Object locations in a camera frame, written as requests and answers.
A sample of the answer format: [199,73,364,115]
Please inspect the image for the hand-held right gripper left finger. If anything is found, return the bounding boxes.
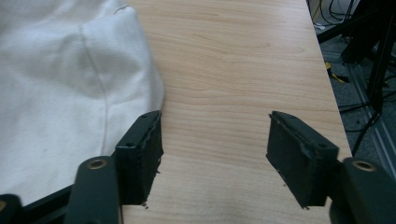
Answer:
[114,109,164,206]

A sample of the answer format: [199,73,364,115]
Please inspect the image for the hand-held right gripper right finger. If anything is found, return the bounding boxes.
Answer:
[265,110,340,210]

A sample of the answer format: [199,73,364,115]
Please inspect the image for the white cloth garment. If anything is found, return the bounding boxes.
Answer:
[0,0,165,207]

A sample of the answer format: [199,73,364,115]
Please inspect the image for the yellow tape piece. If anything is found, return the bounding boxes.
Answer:
[324,61,347,84]

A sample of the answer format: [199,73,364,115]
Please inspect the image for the black metal stand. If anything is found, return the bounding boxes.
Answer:
[317,0,396,114]

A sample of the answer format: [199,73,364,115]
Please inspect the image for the black cable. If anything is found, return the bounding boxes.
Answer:
[307,0,359,27]
[337,90,396,158]

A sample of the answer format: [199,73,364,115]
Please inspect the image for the grey metal floor rail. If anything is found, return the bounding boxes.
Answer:
[342,60,396,180]

